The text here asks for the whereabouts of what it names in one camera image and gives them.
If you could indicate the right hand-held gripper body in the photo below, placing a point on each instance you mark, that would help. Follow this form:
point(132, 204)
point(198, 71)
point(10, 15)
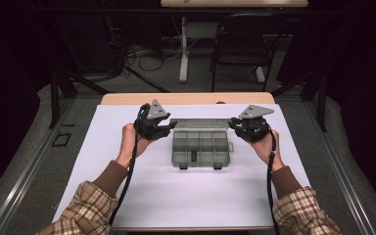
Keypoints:
point(254, 129)

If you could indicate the grey plastic compartment box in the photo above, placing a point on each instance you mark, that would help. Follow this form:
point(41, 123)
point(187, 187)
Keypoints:
point(209, 147)

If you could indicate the person's right hand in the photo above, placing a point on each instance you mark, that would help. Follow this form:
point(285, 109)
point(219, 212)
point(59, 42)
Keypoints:
point(271, 150)

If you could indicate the white-legged wooden desk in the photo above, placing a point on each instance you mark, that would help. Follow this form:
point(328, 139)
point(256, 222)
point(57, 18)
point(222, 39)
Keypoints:
point(184, 58)

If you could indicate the aluminium floor rail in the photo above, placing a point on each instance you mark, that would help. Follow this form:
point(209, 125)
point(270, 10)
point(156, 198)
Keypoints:
point(336, 169)
point(29, 169)

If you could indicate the black metal stand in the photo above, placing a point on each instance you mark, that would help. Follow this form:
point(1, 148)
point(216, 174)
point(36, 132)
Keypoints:
point(321, 104)
point(55, 98)

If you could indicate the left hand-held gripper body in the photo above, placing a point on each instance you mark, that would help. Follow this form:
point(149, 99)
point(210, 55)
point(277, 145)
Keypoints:
point(150, 122)

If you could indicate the black folding chair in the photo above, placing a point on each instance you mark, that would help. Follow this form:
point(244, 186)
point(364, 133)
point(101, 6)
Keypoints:
point(241, 45)

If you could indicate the person's left hand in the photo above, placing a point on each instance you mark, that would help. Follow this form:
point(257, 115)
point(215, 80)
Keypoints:
point(129, 145)

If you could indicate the white board sheet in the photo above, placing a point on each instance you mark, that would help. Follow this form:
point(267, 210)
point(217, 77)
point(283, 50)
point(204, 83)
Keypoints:
point(192, 196)

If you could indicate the light wooden table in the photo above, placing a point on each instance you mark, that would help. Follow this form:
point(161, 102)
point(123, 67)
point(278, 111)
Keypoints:
point(192, 98)

